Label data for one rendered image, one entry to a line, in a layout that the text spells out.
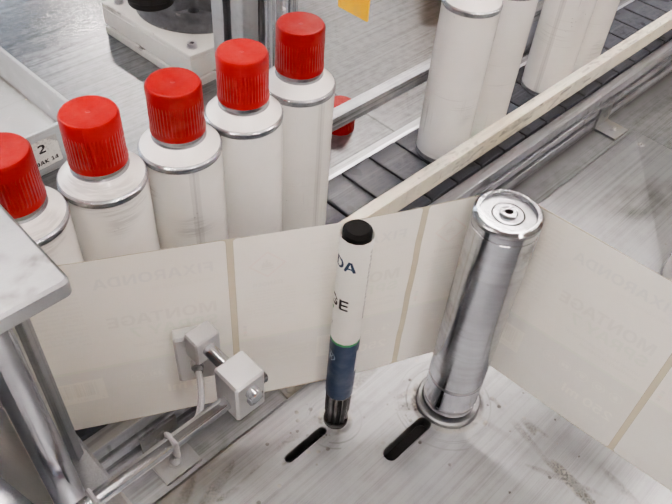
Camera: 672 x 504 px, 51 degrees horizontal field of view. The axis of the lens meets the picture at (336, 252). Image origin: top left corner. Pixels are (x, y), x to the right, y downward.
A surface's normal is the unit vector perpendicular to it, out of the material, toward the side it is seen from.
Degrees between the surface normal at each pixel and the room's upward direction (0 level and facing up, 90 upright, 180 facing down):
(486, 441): 0
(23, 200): 90
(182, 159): 42
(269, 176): 90
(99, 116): 2
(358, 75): 0
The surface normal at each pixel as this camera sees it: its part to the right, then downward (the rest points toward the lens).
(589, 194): 0.06, -0.69
